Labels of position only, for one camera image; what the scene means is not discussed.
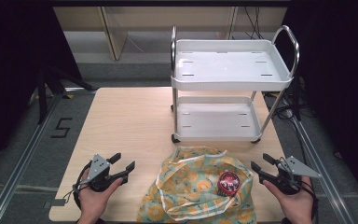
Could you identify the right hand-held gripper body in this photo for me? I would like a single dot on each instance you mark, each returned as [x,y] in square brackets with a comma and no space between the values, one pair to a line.
[295,169]

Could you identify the person's left hand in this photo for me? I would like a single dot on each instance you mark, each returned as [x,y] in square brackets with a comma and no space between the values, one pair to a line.
[94,203]

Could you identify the beige wooden cabinet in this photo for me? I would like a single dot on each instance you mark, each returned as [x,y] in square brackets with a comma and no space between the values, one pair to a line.
[167,18]

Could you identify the aluminium floor rail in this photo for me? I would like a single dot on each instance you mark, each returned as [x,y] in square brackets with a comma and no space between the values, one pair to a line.
[320,168]
[18,168]

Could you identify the floral green cloth bag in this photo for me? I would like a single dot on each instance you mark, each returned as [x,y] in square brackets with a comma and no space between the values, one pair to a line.
[183,186]

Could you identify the person's right hand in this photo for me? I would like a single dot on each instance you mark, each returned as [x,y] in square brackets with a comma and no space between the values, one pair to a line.
[295,207]

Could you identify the black curtain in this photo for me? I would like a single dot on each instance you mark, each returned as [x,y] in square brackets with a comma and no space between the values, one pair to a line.
[341,77]
[9,77]

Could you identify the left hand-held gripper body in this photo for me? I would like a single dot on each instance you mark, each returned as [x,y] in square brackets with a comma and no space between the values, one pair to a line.
[99,169]

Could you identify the black metal stand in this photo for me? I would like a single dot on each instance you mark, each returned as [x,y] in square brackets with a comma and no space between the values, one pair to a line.
[43,93]

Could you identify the white two-tier cart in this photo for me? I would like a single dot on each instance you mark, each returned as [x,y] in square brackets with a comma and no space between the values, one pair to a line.
[227,65]

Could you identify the red-lidded candy can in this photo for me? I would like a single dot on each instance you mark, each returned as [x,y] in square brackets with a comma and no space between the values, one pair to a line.
[228,183]

